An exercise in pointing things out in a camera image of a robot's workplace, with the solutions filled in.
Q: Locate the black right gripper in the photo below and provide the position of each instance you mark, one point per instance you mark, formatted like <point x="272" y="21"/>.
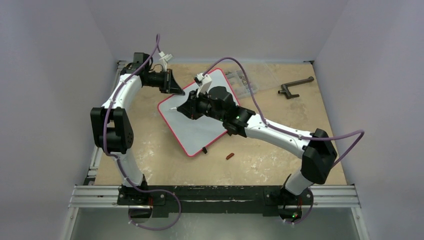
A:
<point x="192" y="106"/>

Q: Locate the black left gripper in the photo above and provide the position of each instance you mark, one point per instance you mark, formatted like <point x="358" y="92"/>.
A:
<point x="170" y="85"/>

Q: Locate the pink framed whiteboard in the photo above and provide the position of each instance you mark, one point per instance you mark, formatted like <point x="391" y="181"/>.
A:
<point x="192" y="135"/>

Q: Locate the red marker cap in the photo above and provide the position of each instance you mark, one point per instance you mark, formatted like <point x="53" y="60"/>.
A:
<point x="229" y="156"/>

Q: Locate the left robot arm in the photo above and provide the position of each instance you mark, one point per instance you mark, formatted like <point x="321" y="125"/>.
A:
<point x="111" y="127"/>

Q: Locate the clear plastic screw box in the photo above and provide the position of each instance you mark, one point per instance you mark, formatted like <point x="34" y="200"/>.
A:
<point x="259" y="75"/>

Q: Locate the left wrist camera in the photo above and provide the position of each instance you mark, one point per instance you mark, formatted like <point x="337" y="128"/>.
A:
<point x="164" y="60"/>

